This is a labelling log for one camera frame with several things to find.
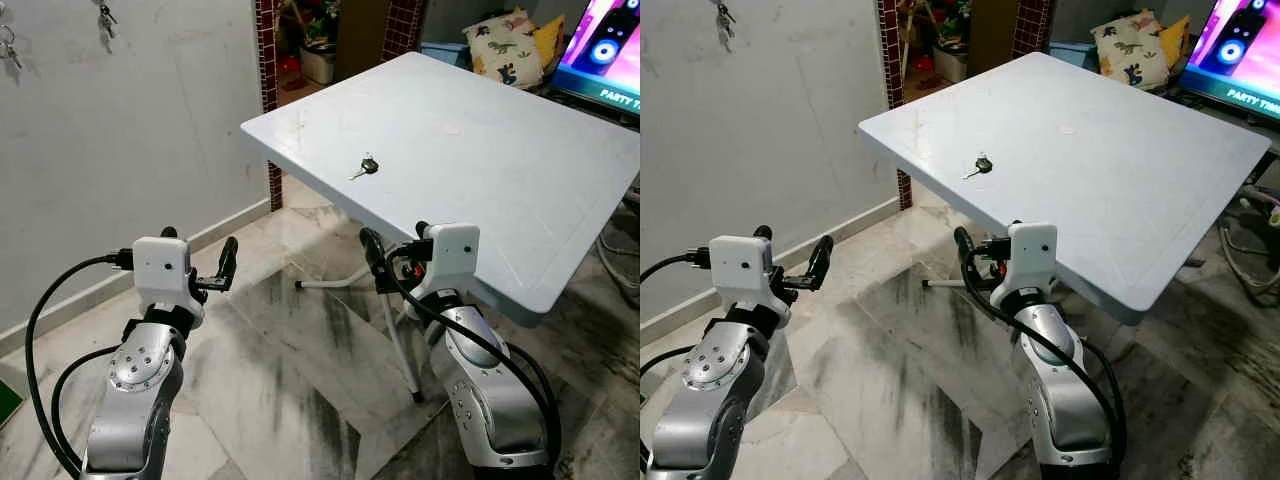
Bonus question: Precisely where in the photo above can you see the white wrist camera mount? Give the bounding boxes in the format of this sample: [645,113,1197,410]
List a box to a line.
[410,223,482,306]
[1000,222,1060,306]
[132,237,207,329]
[708,236,789,329]

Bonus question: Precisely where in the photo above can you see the tall red tiled pillar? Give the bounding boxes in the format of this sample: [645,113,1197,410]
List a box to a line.
[254,0,285,213]
[876,0,914,213]

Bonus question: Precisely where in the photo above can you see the yellow pillow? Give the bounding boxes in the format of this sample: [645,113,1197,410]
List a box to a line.
[532,14,567,73]
[1158,14,1194,73]

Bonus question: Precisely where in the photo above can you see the tangled floor cables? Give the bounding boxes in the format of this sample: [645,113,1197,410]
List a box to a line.
[1215,180,1280,296]
[598,175,640,306]

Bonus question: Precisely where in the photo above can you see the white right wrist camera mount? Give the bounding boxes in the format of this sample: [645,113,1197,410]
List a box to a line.
[410,223,482,306]
[1000,222,1060,306]

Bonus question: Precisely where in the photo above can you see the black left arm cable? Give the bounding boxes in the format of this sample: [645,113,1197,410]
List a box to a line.
[640,248,714,476]
[24,250,136,479]

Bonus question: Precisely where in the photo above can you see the white bucket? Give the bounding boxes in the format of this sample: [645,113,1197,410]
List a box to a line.
[932,45,970,85]
[300,40,338,86]

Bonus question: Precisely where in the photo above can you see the short red tiled pillar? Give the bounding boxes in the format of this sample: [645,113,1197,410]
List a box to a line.
[1011,0,1053,61]
[382,0,430,63]

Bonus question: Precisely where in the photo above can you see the light blue storage box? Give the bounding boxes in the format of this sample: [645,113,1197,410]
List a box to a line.
[420,40,473,73]
[1050,40,1099,71]

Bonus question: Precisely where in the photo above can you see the brown wooden door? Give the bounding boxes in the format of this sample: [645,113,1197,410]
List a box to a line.
[335,0,390,81]
[965,0,1019,77]

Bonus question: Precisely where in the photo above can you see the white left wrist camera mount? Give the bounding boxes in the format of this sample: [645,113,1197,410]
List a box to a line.
[708,236,789,329]
[132,237,207,329]

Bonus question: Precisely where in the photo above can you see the flat screen television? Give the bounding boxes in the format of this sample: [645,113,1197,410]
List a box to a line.
[1178,0,1280,126]
[553,0,640,119]

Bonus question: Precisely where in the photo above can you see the white dinosaur print pillow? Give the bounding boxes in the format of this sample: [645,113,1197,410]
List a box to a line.
[1089,10,1173,93]
[463,9,547,91]

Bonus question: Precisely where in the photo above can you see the white folding table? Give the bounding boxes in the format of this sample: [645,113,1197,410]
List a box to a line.
[858,52,1274,328]
[240,52,640,404]

